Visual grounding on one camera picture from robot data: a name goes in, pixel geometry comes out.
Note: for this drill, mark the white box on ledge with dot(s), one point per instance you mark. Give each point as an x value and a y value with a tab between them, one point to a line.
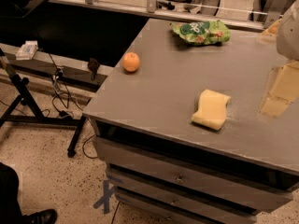
27	51

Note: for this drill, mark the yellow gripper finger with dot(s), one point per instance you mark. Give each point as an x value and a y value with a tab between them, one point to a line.
269	35
284	91

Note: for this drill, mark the grey drawer cabinet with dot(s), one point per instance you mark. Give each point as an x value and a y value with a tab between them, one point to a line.
159	160

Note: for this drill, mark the black plug on ledge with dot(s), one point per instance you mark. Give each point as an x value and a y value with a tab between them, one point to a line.
93	66

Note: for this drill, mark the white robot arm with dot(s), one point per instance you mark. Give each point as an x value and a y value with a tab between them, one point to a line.
285	34

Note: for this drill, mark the green rice chip bag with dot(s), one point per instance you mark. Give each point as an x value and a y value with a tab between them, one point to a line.
202	33

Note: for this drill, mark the black shoe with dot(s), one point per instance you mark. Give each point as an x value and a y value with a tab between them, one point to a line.
48	216

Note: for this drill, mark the yellow sponge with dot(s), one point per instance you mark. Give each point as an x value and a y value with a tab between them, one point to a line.
211	110

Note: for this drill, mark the orange fruit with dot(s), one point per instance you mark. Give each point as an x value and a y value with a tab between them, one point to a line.
130	61

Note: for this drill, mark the black dark trouser leg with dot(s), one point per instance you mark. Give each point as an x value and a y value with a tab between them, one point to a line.
10	212

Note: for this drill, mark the black tripod stand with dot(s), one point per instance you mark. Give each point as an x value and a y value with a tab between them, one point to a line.
38	116

